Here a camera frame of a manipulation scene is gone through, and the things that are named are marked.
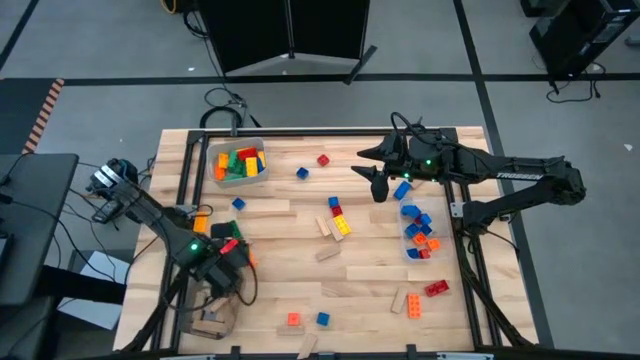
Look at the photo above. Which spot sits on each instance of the white plastic bin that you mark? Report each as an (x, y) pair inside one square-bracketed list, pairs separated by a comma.
[(237, 182)]

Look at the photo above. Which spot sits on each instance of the black folding screen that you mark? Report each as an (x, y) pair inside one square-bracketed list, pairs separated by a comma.
[(250, 30)]

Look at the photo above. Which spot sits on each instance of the orange square brick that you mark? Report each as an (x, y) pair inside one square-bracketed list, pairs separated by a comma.
[(433, 244), (419, 239), (293, 318)]

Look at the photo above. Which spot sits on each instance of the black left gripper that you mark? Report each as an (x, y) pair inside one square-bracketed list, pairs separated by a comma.
[(227, 272)]

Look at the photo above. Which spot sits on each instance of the black aluminium table frame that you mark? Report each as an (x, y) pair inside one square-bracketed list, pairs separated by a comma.
[(320, 133)]

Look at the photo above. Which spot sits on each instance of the yellow long brick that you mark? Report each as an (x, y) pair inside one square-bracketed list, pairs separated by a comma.
[(251, 167), (342, 225), (223, 160), (262, 156)]

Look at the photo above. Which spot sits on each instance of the dark smoked plastic bin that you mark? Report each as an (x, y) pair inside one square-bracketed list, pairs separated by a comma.
[(187, 325)]

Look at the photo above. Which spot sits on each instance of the orange long brick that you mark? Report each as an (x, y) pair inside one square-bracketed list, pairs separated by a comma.
[(414, 306), (219, 173), (253, 259)]

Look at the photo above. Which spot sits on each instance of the amber long brick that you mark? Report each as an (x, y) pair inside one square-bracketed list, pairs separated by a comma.
[(200, 223)]

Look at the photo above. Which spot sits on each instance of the black equipment rack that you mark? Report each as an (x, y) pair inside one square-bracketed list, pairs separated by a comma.
[(575, 30)]

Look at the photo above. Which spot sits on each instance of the red tag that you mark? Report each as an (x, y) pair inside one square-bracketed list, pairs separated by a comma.
[(229, 246)]

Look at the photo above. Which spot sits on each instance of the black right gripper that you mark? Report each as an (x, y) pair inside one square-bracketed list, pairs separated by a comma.
[(425, 155)]

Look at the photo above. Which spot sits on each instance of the clear plastic bin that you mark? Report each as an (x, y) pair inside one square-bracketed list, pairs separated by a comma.
[(442, 210)]

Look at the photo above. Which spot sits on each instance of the red long brick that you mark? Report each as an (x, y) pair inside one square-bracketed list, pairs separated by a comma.
[(437, 288), (247, 153)]

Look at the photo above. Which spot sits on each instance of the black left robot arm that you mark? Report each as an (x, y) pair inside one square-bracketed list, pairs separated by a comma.
[(165, 225)]

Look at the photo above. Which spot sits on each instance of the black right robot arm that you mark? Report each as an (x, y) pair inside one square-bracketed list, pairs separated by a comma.
[(520, 175)]

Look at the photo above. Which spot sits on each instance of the orange black hazard strip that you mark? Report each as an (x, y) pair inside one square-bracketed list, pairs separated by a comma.
[(45, 112)]

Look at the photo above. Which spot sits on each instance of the blue long brick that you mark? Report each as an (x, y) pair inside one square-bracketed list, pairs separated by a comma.
[(260, 166), (403, 191)]

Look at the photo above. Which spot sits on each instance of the black side desk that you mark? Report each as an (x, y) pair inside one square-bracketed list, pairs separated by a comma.
[(30, 225)]

